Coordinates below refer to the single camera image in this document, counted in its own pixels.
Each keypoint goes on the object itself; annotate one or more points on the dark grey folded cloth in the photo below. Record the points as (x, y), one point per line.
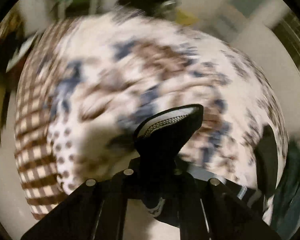
(266, 162)

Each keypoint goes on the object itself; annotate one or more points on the grey white striped garment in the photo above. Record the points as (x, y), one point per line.
(242, 192)

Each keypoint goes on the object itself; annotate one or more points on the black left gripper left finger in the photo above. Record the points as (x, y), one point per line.
(97, 210)

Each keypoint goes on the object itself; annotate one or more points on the red patterned fabric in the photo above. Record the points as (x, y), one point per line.
(14, 46)

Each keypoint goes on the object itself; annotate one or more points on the floral patterned bed blanket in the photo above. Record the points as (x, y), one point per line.
(89, 82)

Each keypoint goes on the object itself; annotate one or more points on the black clothes pile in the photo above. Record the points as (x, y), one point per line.
(151, 8)

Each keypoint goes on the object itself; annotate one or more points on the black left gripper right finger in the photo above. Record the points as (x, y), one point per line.
(210, 210)

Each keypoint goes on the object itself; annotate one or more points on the black garment with patterned band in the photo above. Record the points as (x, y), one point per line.
(158, 141)

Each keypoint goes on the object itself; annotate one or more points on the dark green garment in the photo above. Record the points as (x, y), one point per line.
(286, 203)

